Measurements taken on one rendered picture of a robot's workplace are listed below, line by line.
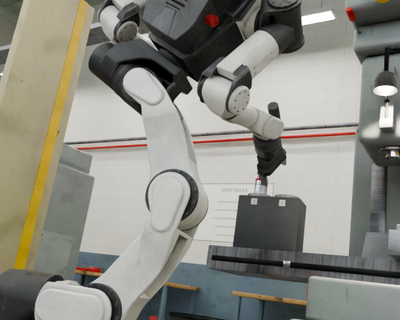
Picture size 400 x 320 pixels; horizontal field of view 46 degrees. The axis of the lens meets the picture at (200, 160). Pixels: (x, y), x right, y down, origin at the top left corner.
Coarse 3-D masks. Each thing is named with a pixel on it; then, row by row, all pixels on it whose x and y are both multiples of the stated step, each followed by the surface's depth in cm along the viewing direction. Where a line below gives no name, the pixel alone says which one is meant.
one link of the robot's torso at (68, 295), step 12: (48, 288) 121; (60, 288) 120; (72, 288) 119; (84, 288) 119; (36, 300) 120; (48, 300) 119; (60, 300) 118; (72, 300) 118; (84, 300) 117; (96, 300) 116; (108, 300) 117; (36, 312) 119; (48, 312) 118; (60, 312) 117; (72, 312) 117; (84, 312) 116; (96, 312) 115; (108, 312) 115
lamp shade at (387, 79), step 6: (384, 72) 145; (390, 72) 144; (378, 78) 145; (384, 78) 143; (390, 78) 143; (396, 78) 144; (378, 84) 144; (384, 84) 143; (390, 84) 142; (396, 84) 143; (378, 90) 149; (384, 90) 149; (390, 90) 148; (396, 90) 146
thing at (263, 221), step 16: (240, 208) 168; (256, 208) 166; (272, 208) 164; (288, 208) 162; (304, 208) 168; (240, 224) 166; (256, 224) 164; (272, 224) 162; (288, 224) 160; (304, 224) 169; (240, 240) 165; (256, 240) 163; (272, 240) 160; (288, 240) 158
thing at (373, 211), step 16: (368, 160) 199; (368, 176) 197; (384, 176) 193; (352, 192) 199; (368, 192) 195; (384, 192) 191; (352, 208) 196; (368, 208) 193; (384, 208) 189; (352, 224) 194; (368, 224) 191; (384, 224) 187; (352, 240) 192; (352, 256) 190
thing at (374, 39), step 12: (372, 24) 163; (384, 24) 160; (396, 24) 158; (360, 36) 163; (372, 36) 161; (384, 36) 159; (396, 36) 156; (360, 48) 162; (372, 48) 160; (384, 48) 159; (360, 60) 169
